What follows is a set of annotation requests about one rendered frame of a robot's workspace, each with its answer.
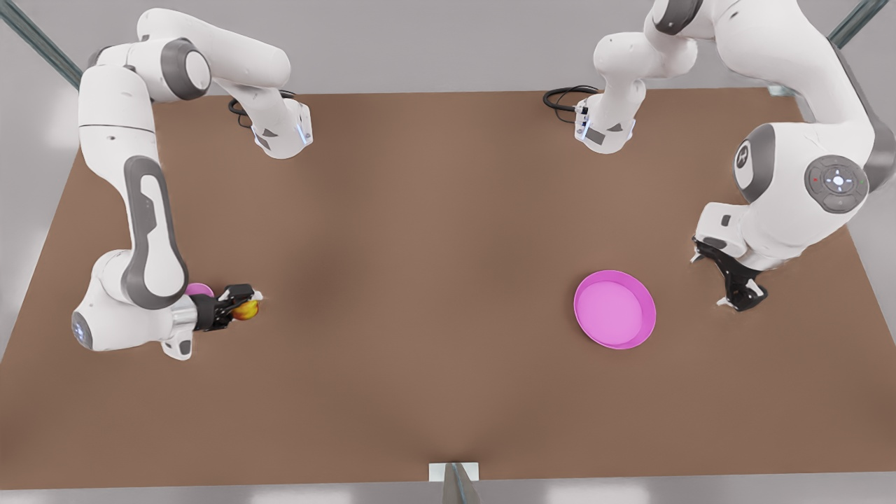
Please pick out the red yellow apple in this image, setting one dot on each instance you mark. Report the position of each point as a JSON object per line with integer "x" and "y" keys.
{"x": 246, "y": 310}

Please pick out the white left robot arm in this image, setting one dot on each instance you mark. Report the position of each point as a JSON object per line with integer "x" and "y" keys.
{"x": 784, "y": 63}

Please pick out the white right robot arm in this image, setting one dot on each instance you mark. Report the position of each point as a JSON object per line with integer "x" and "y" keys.
{"x": 112, "y": 112}

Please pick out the pink bowl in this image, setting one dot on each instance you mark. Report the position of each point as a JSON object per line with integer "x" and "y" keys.
{"x": 199, "y": 289}

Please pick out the pink plate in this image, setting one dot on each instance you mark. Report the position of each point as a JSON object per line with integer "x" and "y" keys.
{"x": 612, "y": 309}

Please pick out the silver frame post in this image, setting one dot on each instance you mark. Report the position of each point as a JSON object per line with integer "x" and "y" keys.
{"x": 458, "y": 483}
{"x": 857, "y": 21}
{"x": 42, "y": 45}

